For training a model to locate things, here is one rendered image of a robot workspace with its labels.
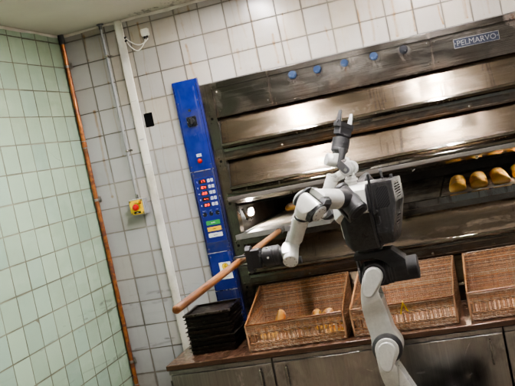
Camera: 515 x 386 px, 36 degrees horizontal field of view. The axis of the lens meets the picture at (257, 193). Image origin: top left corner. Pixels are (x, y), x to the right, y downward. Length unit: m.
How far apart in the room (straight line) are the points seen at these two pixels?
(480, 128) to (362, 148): 0.66
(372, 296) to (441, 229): 1.00
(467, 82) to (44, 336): 2.67
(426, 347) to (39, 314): 2.02
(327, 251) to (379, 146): 0.69
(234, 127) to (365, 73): 0.83
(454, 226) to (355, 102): 0.90
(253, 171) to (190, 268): 0.73
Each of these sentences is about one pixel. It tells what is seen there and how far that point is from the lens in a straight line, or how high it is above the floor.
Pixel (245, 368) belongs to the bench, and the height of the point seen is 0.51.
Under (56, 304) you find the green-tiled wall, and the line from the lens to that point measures 4.52.
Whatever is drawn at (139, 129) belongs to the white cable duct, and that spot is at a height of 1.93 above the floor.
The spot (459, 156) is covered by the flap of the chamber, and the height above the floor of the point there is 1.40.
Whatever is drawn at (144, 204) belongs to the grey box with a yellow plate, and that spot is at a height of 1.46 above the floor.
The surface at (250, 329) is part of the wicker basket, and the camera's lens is 4.37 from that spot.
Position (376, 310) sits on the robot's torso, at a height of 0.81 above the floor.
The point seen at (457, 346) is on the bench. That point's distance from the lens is 4.19.
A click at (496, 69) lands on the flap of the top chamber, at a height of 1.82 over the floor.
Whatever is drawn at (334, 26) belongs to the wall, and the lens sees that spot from 4.64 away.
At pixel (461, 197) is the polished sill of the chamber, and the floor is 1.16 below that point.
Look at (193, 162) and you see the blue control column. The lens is 4.80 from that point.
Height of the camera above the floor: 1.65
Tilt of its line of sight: 3 degrees down
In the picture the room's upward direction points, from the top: 12 degrees counter-clockwise
